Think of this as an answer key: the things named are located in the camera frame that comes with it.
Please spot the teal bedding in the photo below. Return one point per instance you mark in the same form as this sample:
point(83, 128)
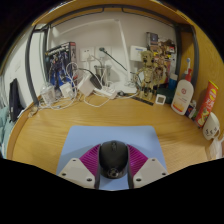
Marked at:
point(4, 130)

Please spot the white power strip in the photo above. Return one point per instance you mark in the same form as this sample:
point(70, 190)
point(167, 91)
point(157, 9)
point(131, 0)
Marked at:
point(106, 92)

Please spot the light blue mouse pad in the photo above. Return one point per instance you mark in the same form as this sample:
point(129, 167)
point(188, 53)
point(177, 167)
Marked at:
point(110, 133)

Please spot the white charger block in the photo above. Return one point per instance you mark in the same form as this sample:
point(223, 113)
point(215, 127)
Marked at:
point(86, 86)

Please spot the black computer mouse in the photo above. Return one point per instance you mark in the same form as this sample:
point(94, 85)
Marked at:
point(113, 156)

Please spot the white wall device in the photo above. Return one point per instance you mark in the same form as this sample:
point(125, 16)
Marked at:
point(137, 53)

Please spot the black bag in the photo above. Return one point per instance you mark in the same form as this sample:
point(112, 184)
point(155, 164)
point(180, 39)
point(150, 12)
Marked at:
point(15, 100)

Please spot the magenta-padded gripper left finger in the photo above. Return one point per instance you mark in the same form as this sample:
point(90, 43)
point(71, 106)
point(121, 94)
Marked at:
point(75, 171)

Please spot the white mug with print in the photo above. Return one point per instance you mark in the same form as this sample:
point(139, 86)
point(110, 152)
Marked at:
point(211, 126)

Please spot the blue model kit box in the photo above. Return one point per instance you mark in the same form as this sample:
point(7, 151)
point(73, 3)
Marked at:
point(60, 65)

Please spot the small white desk clock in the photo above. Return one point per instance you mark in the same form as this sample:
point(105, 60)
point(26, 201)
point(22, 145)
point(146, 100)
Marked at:
point(160, 99)

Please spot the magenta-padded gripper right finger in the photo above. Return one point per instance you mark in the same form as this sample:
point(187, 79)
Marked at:
point(150, 170)

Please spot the metal cup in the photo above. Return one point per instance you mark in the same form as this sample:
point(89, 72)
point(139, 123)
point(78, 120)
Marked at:
point(101, 73)

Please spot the white wall socket panel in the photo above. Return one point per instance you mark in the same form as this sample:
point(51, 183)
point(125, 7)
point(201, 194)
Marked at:
point(87, 53)

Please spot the clear plastic jar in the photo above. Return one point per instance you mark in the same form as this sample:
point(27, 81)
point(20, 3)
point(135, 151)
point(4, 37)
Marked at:
point(48, 94)

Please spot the colourful printed box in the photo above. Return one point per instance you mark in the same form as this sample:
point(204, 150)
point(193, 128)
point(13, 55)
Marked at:
point(163, 46)

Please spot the dark green round box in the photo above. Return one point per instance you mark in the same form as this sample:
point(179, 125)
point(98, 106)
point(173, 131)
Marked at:
point(167, 95)

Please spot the white pump bottle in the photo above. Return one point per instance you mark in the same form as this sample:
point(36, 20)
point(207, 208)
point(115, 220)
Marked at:
point(182, 96)

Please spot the brown tree figure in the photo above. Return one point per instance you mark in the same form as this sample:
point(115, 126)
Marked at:
point(147, 71)

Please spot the red chips can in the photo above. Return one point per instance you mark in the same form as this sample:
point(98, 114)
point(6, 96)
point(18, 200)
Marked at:
point(206, 103)

